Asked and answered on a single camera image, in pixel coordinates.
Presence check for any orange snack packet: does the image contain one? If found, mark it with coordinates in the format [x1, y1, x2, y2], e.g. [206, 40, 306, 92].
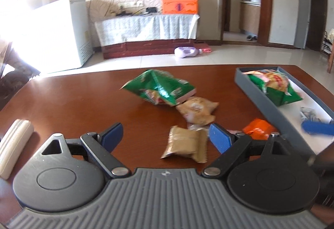
[242, 118, 279, 140]

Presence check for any metal shoe rack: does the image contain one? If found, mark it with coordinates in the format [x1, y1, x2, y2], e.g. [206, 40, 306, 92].
[320, 31, 330, 55]

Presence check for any wooden kitchen counter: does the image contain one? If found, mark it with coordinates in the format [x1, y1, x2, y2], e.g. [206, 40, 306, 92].
[239, 0, 261, 34]

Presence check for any green and orange chip bag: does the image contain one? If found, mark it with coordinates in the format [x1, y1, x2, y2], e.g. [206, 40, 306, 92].
[244, 69, 304, 107]

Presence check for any tan round pastry packet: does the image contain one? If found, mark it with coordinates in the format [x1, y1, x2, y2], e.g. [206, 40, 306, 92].
[176, 96, 219, 126]

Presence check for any white ribbed case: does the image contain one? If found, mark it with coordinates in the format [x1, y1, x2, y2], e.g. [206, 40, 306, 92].
[0, 119, 34, 180]

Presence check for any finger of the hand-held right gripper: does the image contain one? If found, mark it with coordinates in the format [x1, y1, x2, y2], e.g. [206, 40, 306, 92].
[301, 120, 334, 136]

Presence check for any dark wooden door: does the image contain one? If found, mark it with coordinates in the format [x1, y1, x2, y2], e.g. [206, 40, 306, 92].
[306, 0, 328, 52]

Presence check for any red dustpan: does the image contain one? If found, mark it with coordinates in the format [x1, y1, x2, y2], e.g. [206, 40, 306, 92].
[193, 41, 212, 54]

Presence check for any wooden door frame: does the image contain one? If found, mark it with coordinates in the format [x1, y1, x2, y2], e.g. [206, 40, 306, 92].
[220, 0, 273, 47]

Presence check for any pale patterned tablecloth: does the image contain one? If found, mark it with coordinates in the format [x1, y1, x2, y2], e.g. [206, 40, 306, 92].
[94, 13, 200, 44]

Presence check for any brown rectangular snack packet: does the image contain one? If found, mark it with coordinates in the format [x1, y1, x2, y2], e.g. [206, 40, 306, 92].
[160, 125, 208, 163]

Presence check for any grey refrigerator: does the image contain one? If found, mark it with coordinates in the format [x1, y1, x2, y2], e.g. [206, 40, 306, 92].
[294, 0, 311, 49]

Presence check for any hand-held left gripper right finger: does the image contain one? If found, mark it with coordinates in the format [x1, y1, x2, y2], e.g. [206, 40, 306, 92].
[201, 123, 295, 177]

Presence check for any dark red wooden cabinet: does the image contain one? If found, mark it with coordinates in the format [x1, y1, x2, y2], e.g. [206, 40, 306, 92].
[100, 39, 222, 59]

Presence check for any dark green snack bag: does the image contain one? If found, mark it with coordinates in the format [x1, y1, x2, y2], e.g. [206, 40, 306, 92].
[120, 69, 197, 107]

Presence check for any brown wooden side table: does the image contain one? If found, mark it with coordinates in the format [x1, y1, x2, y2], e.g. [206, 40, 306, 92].
[327, 40, 334, 74]

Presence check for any purple plastic bottle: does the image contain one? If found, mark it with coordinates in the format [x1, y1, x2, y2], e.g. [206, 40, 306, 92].
[174, 47, 204, 59]

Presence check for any small silver packet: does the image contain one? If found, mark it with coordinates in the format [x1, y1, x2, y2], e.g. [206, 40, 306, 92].
[300, 107, 320, 122]

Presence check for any white chest freezer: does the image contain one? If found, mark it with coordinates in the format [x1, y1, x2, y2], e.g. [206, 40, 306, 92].
[34, 0, 93, 73]

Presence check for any grey shallow tray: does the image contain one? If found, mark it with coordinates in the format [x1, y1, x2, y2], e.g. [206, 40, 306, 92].
[234, 66, 334, 158]

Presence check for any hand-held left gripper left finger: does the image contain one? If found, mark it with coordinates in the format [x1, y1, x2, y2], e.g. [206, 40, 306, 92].
[37, 123, 132, 178]

